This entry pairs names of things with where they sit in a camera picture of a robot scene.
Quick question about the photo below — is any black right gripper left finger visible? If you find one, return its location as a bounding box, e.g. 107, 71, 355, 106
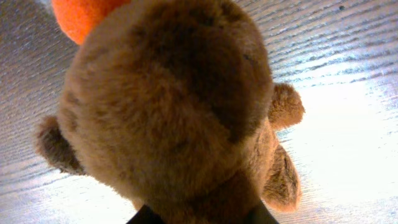
126, 205, 165, 224

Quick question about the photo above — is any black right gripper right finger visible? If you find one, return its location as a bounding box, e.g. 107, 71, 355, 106
245, 200, 279, 224

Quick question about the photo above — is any brown plush bear toy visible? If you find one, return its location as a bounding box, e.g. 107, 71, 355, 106
35, 0, 305, 223

